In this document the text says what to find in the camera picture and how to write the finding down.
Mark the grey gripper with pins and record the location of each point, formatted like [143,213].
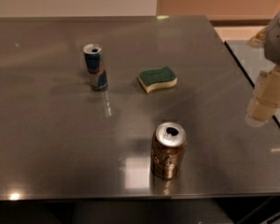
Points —
[278,44]

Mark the orange soda can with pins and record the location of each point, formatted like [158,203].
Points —
[168,146]

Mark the green yellow sponge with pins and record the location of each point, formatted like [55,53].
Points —
[157,79]

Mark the blue silver energy drink can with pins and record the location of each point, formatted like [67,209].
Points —
[93,55]

